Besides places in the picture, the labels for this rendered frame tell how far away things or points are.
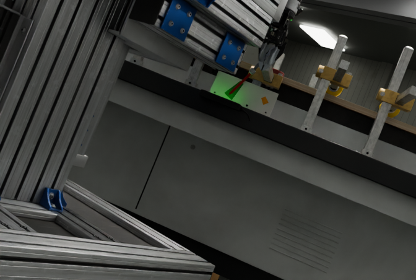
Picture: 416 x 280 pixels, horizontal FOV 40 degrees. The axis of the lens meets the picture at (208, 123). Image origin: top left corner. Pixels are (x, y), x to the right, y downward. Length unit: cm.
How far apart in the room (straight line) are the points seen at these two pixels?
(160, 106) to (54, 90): 103
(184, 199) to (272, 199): 39
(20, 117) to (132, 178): 129
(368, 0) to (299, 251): 683
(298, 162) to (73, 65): 116
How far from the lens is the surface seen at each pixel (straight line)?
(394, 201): 232
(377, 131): 229
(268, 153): 228
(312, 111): 228
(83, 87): 142
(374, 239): 252
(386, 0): 892
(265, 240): 250
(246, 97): 228
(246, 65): 250
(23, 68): 132
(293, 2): 196
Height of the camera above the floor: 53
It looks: 1 degrees up
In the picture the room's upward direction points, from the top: 22 degrees clockwise
